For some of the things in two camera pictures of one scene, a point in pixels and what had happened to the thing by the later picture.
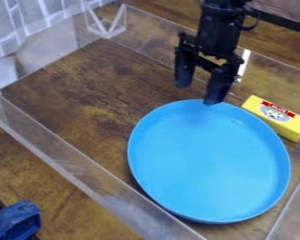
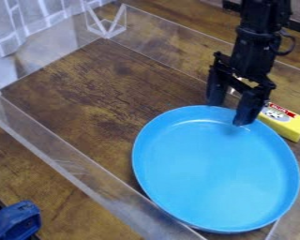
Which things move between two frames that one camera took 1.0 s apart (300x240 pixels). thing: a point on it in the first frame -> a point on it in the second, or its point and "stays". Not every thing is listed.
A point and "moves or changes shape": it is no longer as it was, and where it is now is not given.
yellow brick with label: [287, 122] stays
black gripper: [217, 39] -> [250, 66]
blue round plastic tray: [210, 160] moves or changes shape
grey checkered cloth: [15, 19] stays
